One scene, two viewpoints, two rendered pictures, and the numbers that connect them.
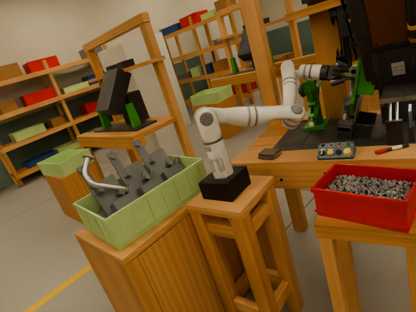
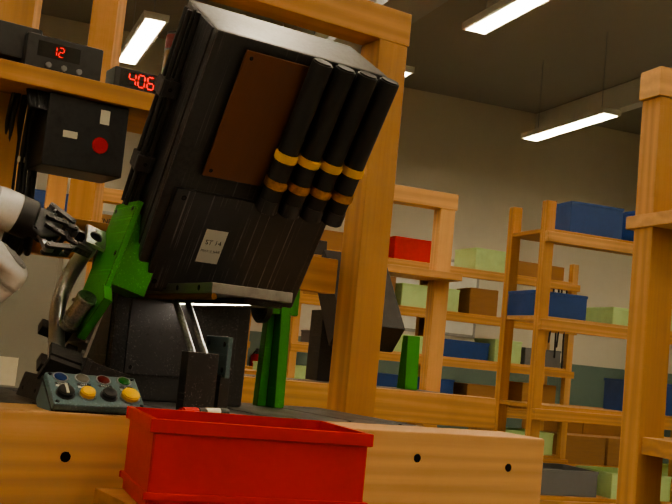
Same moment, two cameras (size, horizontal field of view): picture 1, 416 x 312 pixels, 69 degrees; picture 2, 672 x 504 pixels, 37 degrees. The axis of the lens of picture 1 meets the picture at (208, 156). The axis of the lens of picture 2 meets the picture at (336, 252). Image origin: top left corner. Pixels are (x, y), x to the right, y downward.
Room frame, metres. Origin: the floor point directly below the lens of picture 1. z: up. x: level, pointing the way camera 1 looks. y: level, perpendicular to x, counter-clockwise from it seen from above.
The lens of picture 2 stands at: (0.35, 0.87, 1.02)
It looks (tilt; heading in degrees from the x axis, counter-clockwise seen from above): 6 degrees up; 289
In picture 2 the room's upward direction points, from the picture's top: 6 degrees clockwise
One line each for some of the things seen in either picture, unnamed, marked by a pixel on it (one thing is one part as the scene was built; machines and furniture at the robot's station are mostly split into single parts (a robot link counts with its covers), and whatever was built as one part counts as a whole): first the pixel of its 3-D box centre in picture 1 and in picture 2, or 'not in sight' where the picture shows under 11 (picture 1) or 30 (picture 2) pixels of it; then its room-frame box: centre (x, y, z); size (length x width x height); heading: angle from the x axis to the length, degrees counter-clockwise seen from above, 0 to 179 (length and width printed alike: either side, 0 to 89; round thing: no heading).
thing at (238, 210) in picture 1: (230, 194); not in sight; (1.33, -0.05, 0.83); 0.32 x 0.32 x 0.04; 46
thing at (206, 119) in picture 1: (208, 125); not in sight; (1.34, -0.04, 1.19); 0.09 x 0.09 x 0.17; 4
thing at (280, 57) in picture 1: (277, 63); not in sight; (10.53, -3.23, 0.22); 1.20 x 0.81 x 0.44; 133
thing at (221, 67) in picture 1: (207, 60); not in sight; (7.82, -0.71, 1.13); 2.48 x 0.54 x 2.27; 40
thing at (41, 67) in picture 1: (62, 109); not in sight; (7.12, 2.78, 1.14); 3.01 x 0.54 x 2.28; 130
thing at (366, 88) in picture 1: (365, 78); (125, 257); (1.35, -0.79, 1.17); 0.13 x 0.12 x 0.20; 51
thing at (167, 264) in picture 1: (171, 262); not in sight; (1.55, 0.41, 0.40); 0.68 x 0.52 x 0.79; 131
